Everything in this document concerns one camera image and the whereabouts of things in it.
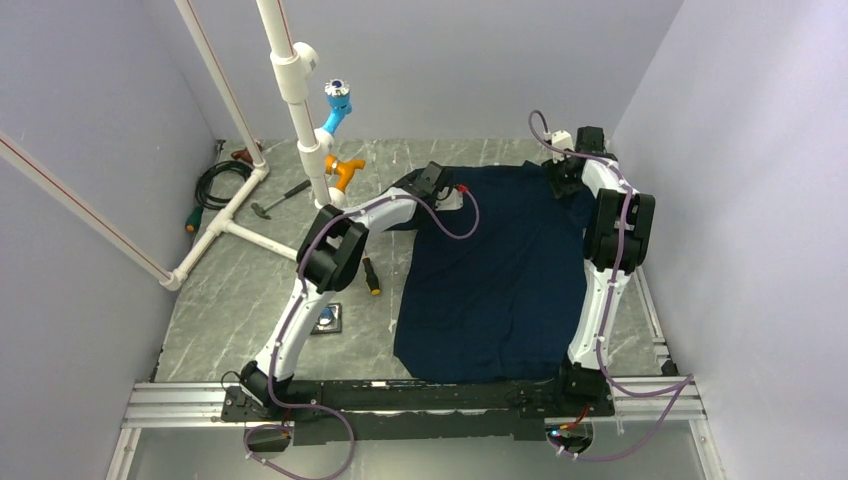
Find navy blue t-shirt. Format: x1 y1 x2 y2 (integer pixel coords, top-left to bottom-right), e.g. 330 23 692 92
393 162 593 383

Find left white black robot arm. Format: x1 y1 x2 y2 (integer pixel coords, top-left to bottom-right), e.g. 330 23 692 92
239 162 480 420

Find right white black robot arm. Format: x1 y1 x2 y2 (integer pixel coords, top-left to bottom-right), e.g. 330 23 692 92
542 127 656 415

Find orange faucet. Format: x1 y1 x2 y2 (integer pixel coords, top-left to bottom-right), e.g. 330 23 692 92
325 154 366 193

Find yellow black screwdriver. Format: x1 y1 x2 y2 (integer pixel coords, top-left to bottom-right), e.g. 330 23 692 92
361 256 381 296

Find blue faucet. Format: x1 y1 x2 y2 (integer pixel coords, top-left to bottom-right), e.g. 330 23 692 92
315 78 352 149

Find small hammer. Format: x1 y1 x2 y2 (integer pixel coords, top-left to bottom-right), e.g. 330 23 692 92
250 180 311 220

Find small square black tray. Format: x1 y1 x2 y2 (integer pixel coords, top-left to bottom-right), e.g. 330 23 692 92
311 303 343 335

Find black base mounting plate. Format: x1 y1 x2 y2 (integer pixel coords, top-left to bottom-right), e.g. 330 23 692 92
220 379 615 445

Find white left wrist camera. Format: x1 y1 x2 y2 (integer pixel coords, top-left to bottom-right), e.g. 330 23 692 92
434 184 467 212

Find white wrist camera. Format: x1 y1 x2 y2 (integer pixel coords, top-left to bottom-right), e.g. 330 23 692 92
434 184 467 212
548 130 574 150

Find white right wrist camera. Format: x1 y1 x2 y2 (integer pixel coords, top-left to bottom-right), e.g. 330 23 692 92
548 130 574 150

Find white PVC pipe frame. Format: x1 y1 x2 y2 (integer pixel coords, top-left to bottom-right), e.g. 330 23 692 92
0 0 349 293

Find brown handled tool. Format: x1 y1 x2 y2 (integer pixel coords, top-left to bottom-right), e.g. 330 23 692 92
230 148 254 165

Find coiled black cable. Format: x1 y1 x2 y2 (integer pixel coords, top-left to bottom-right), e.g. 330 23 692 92
195 158 256 211

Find green handled screwdriver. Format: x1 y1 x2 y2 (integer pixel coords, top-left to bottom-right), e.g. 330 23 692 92
184 205 204 233

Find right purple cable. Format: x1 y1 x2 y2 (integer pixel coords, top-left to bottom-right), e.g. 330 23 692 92
527 109 696 464

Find aluminium rail frame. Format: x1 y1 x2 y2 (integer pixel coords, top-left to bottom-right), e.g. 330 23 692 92
122 376 726 479

